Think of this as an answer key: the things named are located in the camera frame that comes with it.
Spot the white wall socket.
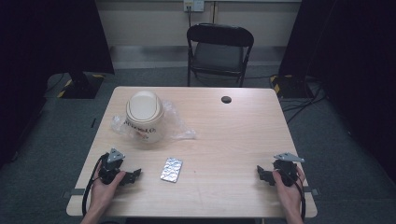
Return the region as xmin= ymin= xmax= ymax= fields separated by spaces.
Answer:
xmin=182 ymin=0 xmax=205 ymax=13

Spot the dark curtain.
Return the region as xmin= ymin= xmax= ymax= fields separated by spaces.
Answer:
xmin=0 ymin=0 xmax=116 ymax=171
xmin=277 ymin=0 xmax=396 ymax=185

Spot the hand-held gripper black cable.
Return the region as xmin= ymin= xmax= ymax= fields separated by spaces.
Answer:
xmin=81 ymin=153 xmax=109 ymax=217
xmin=290 ymin=173 xmax=307 ymax=222

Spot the black folding chair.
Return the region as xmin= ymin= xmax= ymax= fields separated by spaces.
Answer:
xmin=185 ymin=22 xmax=255 ymax=89

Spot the white tub in plastic bag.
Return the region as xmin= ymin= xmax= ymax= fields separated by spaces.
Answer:
xmin=110 ymin=99 xmax=197 ymax=142

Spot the right hand-held gripper black cable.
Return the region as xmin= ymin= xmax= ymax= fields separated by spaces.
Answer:
xmin=290 ymin=173 xmax=307 ymax=222

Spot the bundle of black floor cables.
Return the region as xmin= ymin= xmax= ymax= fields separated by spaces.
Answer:
xmin=280 ymin=78 xmax=329 ymax=125

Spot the left hand-held gripper black cable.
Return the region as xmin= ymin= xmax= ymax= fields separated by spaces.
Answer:
xmin=81 ymin=153 xmax=109 ymax=217

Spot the person's left hand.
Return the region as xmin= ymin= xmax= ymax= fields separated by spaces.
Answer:
xmin=89 ymin=162 xmax=127 ymax=208

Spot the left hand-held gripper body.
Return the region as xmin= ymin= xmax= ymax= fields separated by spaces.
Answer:
xmin=98 ymin=147 xmax=126 ymax=186

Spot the silver foil blister pack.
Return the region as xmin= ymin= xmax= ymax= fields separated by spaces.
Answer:
xmin=160 ymin=156 xmax=184 ymax=184

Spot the person's right hand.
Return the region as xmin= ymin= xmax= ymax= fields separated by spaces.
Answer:
xmin=272 ymin=165 xmax=308 ymax=217

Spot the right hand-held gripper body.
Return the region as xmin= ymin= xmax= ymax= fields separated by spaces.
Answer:
xmin=272 ymin=151 xmax=305 ymax=188

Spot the black stand base striped tape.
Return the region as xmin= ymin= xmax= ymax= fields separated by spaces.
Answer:
xmin=269 ymin=74 xmax=313 ymax=100
xmin=56 ymin=72 xmax=106 ymax=100

